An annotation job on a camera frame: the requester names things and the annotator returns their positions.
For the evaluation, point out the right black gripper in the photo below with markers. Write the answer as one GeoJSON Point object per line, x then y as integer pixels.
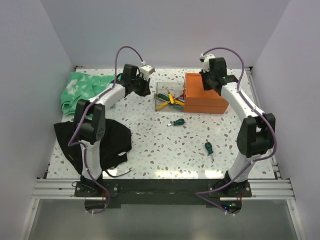
{"type": "Point", "coordinates": [206, 87]}

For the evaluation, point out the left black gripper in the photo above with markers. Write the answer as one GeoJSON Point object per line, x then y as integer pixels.
{"type": "Point", "coordinates": [146, 90]}

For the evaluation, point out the orange drawer box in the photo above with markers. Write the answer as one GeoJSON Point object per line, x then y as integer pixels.
{"type": "Point", "coordinates": [198, 100]}

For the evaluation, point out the long green screwdriver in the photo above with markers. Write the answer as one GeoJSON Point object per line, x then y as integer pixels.
{"type": "Point", "coordinates": [165, 98]}

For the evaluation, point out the yellow thin screwdriver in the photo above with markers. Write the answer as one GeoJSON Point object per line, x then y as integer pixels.
{"type": "Point", "coordinates": [180, 100]}
{"type": "Point", "coordinates": [158, 108]}

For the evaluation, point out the clear drawer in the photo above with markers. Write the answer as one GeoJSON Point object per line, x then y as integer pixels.
{"type": "Point", "coordinates": [176, 89]}

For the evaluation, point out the yellow black screwdriver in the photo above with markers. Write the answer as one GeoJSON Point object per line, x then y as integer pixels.
{"type": "Point", "coordinates": [171, 99]}

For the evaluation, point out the blue red screwdriver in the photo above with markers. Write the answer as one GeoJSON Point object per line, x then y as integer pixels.
{"type": "Point", "coordinates": [179, 97]}

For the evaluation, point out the green orange-capped screwdriver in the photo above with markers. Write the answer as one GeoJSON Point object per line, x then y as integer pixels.
{"type": "Point", "coordinates": [178, 107]}

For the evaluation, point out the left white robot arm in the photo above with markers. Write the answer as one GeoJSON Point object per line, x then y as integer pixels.
{"type": "Point", "coordinates": [89, 119]}

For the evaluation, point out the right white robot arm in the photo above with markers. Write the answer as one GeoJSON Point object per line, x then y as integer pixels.
{"type": "Point", "coordinates": [256, 135]}

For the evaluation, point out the green white cloth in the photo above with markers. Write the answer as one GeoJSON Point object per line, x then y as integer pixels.
{"type": "Point", "coordinates": [82, 86]}

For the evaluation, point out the stubby green screwdriver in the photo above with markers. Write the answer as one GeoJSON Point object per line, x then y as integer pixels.
{"type": "Point", "coordinates": [178, 122]}

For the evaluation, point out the black cloth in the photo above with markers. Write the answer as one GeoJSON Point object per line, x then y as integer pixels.
{"type": "Point", "coordinates": [114, 145]}

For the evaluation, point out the short green screwdriver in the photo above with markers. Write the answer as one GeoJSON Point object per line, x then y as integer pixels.
{"type": "Point", "coordinates": [209, 148]}

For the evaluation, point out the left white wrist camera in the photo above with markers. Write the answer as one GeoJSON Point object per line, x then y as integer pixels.
{"type": "Point", "coordinates": [146, 70]}

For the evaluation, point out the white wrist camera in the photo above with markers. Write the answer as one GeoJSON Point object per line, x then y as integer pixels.
{"type": "Point", "coordinates": [146, 70]}
{"type": "Point", "coordinates": [204, 58]}

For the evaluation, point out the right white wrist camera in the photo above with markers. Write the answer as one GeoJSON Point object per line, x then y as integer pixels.
{"type": "Point", "coordinates": [204, 58]}

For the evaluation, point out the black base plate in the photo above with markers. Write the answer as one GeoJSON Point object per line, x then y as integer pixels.
{"type": "Point", "coordinates": [119, 192]}

